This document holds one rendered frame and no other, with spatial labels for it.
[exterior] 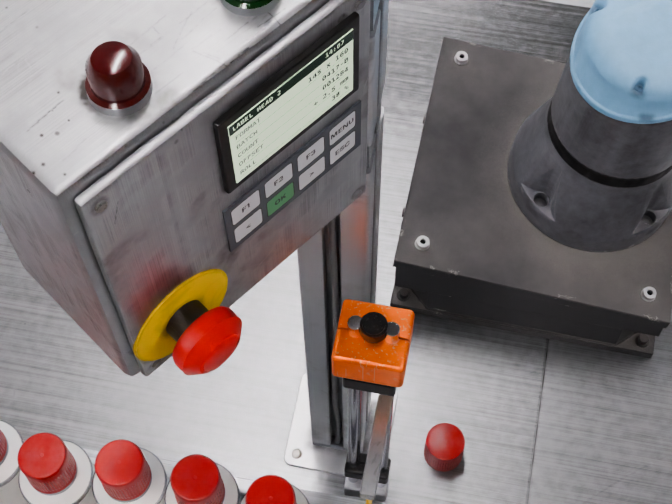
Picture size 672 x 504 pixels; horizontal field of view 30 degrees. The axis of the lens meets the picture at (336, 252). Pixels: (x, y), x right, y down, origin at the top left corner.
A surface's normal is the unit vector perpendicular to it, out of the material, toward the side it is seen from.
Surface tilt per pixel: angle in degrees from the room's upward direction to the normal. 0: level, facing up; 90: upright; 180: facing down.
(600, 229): 73
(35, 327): 0
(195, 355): 59
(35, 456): 3
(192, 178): 90
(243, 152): 90
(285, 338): 0
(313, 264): 90
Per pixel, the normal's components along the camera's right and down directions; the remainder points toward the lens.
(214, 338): 0.47, 0.19
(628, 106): -0.46, 0.76
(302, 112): 0.69, 0.64
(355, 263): -0.19, 0.87
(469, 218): 0.07, -0.44
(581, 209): -0.36, 0.64
